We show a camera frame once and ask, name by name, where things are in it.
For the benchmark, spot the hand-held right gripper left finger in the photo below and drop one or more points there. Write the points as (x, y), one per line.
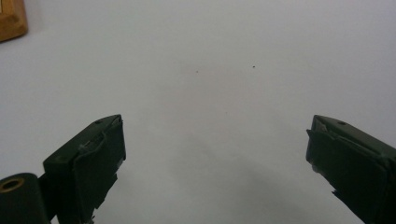
(90, 168)

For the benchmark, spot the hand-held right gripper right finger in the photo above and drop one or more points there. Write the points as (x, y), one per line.
(358, 168)

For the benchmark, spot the wooden picture frame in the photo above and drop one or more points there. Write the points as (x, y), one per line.
(11, 21)

